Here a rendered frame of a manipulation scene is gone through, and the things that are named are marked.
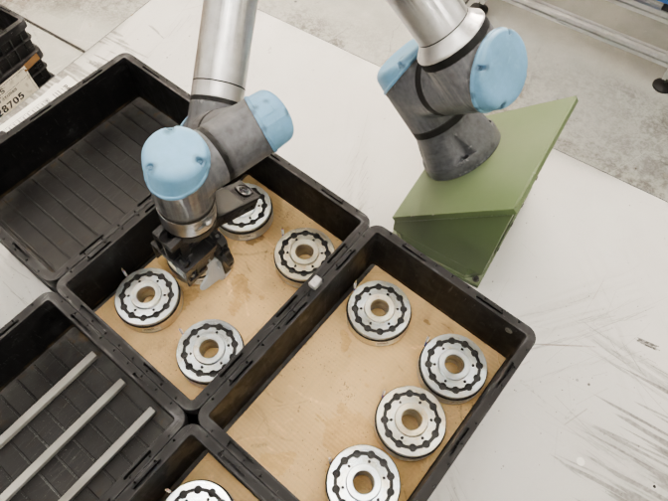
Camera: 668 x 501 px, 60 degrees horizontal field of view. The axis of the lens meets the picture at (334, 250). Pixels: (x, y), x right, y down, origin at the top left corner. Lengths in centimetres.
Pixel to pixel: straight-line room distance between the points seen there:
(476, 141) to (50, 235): 77
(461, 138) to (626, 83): 173
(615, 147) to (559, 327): 139
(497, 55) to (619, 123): 168
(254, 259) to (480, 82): 46
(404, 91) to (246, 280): 41
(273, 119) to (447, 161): 43
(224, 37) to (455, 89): 34
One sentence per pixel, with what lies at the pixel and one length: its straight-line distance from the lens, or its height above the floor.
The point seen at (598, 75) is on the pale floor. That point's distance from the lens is 271.
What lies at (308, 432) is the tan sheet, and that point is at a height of 83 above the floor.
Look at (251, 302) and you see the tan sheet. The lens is 96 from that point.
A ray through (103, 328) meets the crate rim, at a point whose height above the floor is 93.
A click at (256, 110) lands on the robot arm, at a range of 72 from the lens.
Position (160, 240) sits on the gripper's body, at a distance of 80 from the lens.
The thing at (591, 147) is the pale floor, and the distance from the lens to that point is 242.
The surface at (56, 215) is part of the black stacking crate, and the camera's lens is 115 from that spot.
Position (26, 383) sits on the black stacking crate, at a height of 83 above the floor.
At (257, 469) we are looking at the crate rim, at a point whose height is 93.
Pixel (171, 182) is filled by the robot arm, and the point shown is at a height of 119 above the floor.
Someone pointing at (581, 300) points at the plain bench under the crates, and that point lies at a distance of 120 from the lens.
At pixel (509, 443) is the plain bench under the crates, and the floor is 70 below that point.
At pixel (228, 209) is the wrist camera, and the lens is 84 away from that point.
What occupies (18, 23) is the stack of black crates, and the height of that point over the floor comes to 59.
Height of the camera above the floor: 170
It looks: 61 degrees down
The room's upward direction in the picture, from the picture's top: 1 degrees clockwise
